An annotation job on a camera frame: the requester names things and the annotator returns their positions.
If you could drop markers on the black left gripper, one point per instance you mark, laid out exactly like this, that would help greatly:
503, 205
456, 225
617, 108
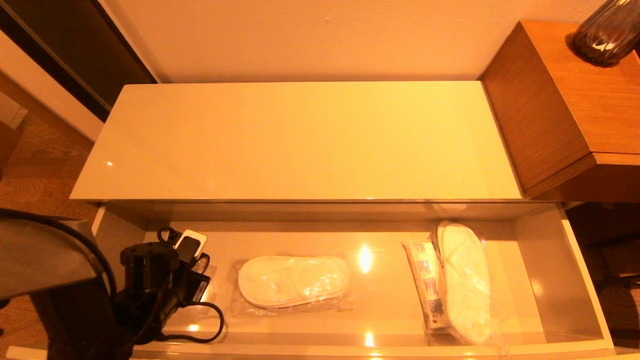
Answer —
192, 282

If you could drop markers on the white cabinet drawer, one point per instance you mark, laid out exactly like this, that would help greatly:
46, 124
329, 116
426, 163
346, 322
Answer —
375, 310

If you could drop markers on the printed white tissue packet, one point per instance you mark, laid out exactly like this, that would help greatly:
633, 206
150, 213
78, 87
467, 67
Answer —
425, 285

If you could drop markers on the white slippers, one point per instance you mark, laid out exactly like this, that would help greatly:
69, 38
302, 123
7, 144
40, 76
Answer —
292, 280
465, 280

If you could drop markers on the glossy white low cabinet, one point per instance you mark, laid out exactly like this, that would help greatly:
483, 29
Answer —
300, 130

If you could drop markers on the brown wooden furniture piece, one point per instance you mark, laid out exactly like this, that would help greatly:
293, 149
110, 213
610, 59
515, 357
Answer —
7, 145

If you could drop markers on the dark door panel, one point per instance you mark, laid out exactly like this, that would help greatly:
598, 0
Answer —
75, 40

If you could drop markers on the brown wooden side cabinet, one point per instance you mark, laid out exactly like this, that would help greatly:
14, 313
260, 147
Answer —
540, 115

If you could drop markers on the dark ribbed glass vase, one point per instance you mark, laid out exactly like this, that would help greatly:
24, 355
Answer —
607, 35

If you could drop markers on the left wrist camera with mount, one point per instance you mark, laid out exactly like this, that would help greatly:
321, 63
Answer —
147, 265

